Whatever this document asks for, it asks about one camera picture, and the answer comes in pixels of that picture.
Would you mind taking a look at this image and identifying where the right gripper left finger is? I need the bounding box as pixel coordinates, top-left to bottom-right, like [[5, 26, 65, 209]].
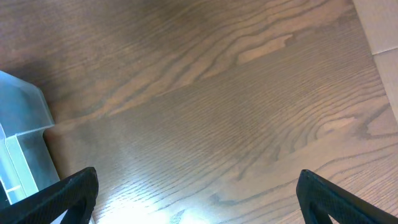
[[1, 167, 99, 224]]

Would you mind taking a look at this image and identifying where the clear plastic storage bin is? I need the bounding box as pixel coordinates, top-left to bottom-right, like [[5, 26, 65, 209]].
[[1, 72, 60, 205]]

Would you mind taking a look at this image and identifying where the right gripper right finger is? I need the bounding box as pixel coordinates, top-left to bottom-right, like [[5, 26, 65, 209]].
[[296, 169, 397, 223]]

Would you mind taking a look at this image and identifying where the brown cardboard box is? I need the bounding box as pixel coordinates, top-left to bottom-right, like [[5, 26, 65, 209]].
[[354, 0, 397, 116]]

